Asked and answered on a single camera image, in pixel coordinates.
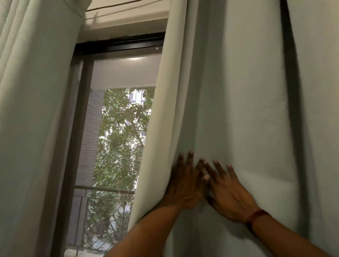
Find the red wrist thread band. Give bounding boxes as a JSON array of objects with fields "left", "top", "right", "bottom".
[{"left": 246, "top": 209, "right": 271, "bottom": 235}]

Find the grey wall cable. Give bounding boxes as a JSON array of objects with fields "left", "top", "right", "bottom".
[{"left": 86, "top": 0, "right": 159, "bottom": 12}]

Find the person's left hand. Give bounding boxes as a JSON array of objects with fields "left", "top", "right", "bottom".
[{"left": 159, "top": 151, "right": 211, "bottom": 210}]

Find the person's right hand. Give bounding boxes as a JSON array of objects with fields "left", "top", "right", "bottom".
[{"left": 202, "top": 160, "right": 262, "bottom": 224}]

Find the person's left forearm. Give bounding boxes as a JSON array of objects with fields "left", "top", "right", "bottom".
[{"left": 105, "top": 205, "right": 186, "bottom": 257}]

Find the light teal curtain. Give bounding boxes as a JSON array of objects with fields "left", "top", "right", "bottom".
[
  {"left": 0, "top": 0, "right": 92, "bottom": 257},
  {"left": 128, "top": 0, "right": 339, "bottom": 257}
]

